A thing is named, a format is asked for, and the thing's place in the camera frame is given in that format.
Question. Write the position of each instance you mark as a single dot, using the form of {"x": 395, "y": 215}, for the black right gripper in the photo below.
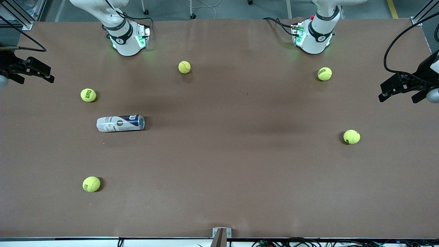
{"x": 7, "y": 63}

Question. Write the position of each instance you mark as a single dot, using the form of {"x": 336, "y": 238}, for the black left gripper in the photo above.
{"x": 422, "y": 77}

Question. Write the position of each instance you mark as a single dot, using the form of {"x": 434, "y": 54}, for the clear tennis ball can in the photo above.
{"x": 120, "y": 123}

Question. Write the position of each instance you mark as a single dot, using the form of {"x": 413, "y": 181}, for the right arm base connector plate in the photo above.
{"x": 142, "y": 37}

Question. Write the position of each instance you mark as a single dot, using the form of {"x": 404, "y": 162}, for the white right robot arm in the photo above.
{"x": 125, "y": 43}

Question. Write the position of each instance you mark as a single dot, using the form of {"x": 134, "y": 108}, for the left arm base connector plate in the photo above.
{"x": 297, "y": 34}

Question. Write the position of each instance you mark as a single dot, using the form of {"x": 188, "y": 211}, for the yellow tennis ball black print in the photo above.
{"x": 91, "y": 184}
{"x": 88, "y": 95}
{"x": 324, "y": 73}

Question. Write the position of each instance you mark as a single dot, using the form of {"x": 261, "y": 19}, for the plain yellow tennis ball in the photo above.
{"x": 352, "y": 137}
{"x": 184, "y": 67}

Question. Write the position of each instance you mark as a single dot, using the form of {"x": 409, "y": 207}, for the white stand leg with caster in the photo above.
{"x": 145, "y": 10}
{"x": 193, "y": 15}

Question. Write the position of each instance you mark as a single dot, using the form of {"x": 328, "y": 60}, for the aluminium frame post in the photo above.
{"x": 26, "y": 25}
{"x": 416, "y": 21}

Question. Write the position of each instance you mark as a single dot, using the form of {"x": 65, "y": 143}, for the grey floor post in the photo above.
{"x": 289, "y": 10}

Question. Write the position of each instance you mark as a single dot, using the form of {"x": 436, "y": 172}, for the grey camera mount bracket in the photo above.
{"x": 221, "y": 236}

